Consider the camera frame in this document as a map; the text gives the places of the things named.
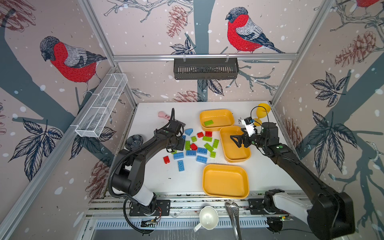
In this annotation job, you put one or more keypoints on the red tall brick centre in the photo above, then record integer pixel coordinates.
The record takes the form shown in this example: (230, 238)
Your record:
(193, 147)

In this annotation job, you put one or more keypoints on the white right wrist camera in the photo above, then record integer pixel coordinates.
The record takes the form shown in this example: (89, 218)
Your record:
(249, 125)

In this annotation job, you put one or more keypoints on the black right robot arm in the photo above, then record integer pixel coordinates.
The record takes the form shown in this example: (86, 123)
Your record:
(328, 214)

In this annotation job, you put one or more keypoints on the green brick diagonal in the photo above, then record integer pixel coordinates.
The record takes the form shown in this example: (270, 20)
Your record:
(209, 147)

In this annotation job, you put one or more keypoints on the blue brick centre right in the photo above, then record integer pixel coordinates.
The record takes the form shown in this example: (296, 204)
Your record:
(202, 151)

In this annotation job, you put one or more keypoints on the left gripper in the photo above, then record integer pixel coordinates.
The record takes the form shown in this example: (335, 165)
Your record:
(181, 144)

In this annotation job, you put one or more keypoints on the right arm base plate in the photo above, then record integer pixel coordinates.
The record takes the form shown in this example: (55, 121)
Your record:
(257, 207)

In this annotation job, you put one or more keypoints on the blue brick lower right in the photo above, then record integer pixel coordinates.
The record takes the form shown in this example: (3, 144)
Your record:
(202, 159)

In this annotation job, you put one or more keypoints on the yellow tray far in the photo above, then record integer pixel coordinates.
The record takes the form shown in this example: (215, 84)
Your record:
(221, 118)

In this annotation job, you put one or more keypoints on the blue roof-shaped brick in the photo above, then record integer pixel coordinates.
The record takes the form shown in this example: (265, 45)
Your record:
(188, 131)

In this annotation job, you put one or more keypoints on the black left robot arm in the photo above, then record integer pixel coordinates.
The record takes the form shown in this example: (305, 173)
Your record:
(127, 177)

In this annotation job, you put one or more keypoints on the white mesh wall shelf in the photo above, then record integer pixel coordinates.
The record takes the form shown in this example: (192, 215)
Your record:
(98, 114)

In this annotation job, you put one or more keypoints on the black wire wall basket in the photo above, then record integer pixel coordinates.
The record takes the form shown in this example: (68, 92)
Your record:
(206, 69)

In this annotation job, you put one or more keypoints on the yellow tray near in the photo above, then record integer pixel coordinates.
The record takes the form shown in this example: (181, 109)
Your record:
(225, 181)

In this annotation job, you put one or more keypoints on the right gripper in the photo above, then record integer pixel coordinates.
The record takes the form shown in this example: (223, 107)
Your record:
(240, 140)

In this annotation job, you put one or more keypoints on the green brick right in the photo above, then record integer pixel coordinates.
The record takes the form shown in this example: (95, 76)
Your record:
(216, 143)

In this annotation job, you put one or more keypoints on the yellow tray middle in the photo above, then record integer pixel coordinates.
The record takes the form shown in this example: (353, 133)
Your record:
(232, 153)

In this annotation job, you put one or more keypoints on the blue brick horizontal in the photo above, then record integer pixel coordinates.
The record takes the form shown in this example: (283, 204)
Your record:
(178, 156)

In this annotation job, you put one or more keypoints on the yellow tray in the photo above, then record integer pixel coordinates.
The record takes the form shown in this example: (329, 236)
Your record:
(221, 118)
(225, 181)
(232, 153)

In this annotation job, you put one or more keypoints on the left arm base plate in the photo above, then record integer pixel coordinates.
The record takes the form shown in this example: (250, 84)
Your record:
(155, 208)

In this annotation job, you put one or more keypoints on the green brick top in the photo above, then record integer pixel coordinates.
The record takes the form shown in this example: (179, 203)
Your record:
(207, 139)

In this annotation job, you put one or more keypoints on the white measuring cup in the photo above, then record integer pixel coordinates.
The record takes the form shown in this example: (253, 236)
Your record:
(208, 219)

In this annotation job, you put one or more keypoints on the green upturned long brick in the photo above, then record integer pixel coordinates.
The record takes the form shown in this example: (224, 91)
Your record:
(187, 145)

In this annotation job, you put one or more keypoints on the blue brick bottom vertical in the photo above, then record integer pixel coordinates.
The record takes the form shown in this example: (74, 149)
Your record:
(181, 167)

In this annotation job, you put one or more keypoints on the yellow plastic goblet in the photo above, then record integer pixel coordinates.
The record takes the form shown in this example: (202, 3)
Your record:
(262, 111)

